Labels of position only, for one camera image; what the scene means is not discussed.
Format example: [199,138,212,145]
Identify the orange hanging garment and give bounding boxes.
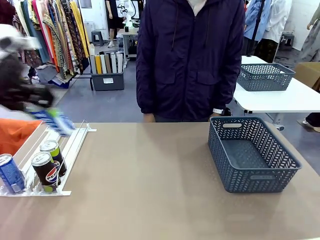
[44,24,61,73]

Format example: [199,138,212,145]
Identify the white workbench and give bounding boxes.
[116,26,140,62]

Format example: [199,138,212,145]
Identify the white table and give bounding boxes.
[232,55,320,131]

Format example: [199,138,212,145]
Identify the orange cloth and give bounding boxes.
[0,117,44,157]

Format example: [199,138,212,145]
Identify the blue-grey plastic basket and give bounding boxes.
[207,116,303,194]
[236,63,296,92]

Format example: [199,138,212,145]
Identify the teal hanging garment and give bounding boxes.
[21,0,51,63]

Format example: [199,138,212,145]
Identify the grey storage bin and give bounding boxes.
[90,71,125,92]

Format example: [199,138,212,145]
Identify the white can dispenser rack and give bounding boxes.
[0,119,98,198]

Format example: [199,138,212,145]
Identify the cardboard box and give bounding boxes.
[292,61,320,91]

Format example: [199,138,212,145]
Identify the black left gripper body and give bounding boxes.
[0,53,56,112]

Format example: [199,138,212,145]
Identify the brown fabric roll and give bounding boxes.
[104,54,112,74]

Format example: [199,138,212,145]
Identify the white air purifier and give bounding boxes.
[83,21,96,38]

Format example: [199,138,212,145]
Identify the person's left forearm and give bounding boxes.
[219,62,245,113]

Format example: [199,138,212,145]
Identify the background person in black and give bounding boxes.
[105,0,126,48]

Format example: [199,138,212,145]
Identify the white fabric roll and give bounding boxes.
[110,52,118,74]
[116,52,124,74]

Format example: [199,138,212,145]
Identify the yellow hanging garment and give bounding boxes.
[69,0,90,59]

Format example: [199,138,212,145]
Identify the black stand pole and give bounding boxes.
[249,0,266,56]

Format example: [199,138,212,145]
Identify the fabric pile on floor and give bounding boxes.
[36,64,74,90]

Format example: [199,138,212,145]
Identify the yellow fabric roll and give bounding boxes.
[94,54,103,75]

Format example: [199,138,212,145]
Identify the person's right forearm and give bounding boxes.
[136,62,158,116]

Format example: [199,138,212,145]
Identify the bystander's shoe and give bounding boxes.
[301,112,320,133]

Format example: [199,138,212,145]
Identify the black Pepsi can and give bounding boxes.
[30,150,61,195]
[39,139,68,178]

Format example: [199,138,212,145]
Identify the grey plastic stool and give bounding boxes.
[281,31,295,48]
[90,30,105,47]

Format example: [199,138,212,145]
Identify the patterned brown hanging garment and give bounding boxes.
[53,0,85,76]

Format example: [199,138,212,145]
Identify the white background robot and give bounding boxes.
[116,0,135,22]

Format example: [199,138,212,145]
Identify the person in navy jacket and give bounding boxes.
[136,0,246,123]

